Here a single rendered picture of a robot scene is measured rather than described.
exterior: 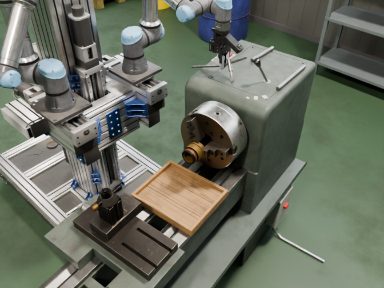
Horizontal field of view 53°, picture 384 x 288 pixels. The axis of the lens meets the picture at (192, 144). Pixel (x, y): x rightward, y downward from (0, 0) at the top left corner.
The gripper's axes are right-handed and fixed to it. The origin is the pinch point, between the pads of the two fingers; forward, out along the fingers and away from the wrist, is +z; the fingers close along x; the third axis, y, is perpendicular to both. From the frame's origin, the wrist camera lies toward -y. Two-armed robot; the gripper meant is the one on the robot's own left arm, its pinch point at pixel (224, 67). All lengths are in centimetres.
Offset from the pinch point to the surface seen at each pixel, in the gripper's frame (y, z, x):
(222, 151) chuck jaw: -23.7, 19.3, 36.0
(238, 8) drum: 142, 83, -258
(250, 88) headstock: -17.3, 4.6, 2.8
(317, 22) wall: 64, 103, -325
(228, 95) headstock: -11.8, 5.4, 13.5
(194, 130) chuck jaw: -8.2, 13.5, 37.1
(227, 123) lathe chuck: -20.7, 9.1, 28.6
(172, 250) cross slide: -32, 34, 83
